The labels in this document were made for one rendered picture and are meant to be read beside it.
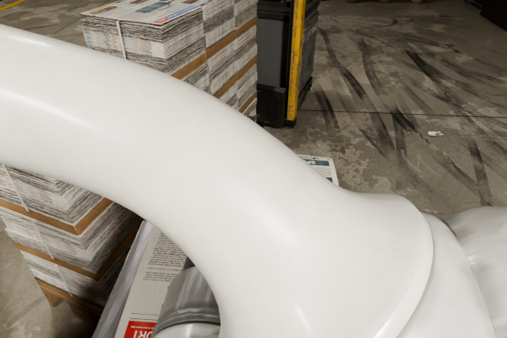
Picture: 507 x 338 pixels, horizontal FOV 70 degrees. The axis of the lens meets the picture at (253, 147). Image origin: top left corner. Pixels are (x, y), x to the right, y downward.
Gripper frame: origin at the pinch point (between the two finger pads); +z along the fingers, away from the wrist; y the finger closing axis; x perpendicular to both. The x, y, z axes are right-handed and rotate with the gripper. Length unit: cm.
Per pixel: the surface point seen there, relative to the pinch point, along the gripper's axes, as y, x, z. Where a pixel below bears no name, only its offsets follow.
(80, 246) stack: 55, -54, 35
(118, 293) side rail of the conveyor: 33.2, -24.7, 3.1
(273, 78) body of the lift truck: 61, 1, 212
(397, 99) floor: 89, 107, 253
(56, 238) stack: 56, -63, 38
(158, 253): 10.1, -10.9, -7.1
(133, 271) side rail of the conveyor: 32.7, -23.6, 8.3
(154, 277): 10.5, -10.3, -10.7
